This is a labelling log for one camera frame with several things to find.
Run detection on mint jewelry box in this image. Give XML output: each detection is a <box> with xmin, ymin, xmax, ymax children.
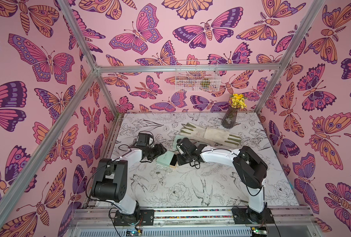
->
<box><xmin>172</xmin><ymin>135</ymin><xmax>184</xmax><ymax>151</ymax></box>
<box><xmin>156</xmin><ymin>151</ymin><xmax>177</xmax><ymax>167</ymax></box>

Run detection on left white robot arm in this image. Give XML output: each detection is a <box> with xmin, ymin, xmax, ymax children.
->
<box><xmin>90</xmin><ymin>131</ymin><xmax>167</xmax><ymax>226</ymax></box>

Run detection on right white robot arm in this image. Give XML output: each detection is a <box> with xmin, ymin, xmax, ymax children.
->
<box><xmin>176</xmin><ymin>137</ymin><xmax>268</xmax><ymax>223</ymax></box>

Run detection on white work glove left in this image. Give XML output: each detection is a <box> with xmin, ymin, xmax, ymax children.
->
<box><xmin>179</xmin><ymin>122</ymin><xmax>213</xmax><ymax>145</ymax></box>

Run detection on white work glove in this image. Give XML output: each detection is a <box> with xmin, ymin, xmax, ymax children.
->
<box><xmin>179</xmin><ymin>122</ymin><xmax>213</xmax><ymax>145</ymax></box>
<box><xmin>203</xmin><ymin>128</ymin><xmax>242</xmax><ymax>148</ymax></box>

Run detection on white work glove right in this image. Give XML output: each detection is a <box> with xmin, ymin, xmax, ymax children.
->
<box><xmin>203</xmin><ymin>128</ymin><xmax>242</xmax><ymax>148</ymax></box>

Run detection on dark glass vase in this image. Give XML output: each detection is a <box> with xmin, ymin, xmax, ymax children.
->
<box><xmin>222</xmin><ymin>107</ymin><xmax>239</xmax><ymax>129</ymax></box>

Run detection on yellow flowers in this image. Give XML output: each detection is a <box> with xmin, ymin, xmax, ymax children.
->
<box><xmin>228</xmin><ymin>94</ymin><xmax>247</xmax><ymax>110</ymax></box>

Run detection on white wire basket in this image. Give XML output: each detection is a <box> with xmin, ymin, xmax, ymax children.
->
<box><xmin>174</xmin><ymin>63</ymin><xmax>221</xmax><ymax>93</ymax></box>

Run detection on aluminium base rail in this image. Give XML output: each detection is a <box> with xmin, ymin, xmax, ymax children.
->
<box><xmin>65</xmin><ymin>206</ymin><xmax>323</xmax><ymax>237</ymax></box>

